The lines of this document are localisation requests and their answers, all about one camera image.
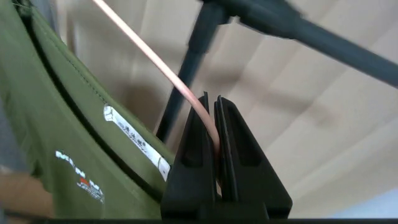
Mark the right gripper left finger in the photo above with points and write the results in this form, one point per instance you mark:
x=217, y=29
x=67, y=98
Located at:
x=189, y=180

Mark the black clothes rack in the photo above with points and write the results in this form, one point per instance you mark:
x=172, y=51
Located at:
x=342, y=46

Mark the green garment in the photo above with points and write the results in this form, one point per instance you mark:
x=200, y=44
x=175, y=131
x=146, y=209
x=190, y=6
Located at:
x=46, y=109

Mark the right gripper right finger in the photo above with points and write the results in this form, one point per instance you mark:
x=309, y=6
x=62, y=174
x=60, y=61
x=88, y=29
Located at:
x=252, y=180

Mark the pink clothes hanger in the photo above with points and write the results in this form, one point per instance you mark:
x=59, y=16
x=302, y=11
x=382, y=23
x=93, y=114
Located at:
x=155, y=62

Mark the beige curtain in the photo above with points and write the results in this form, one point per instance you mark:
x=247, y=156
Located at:
x=311, y=124

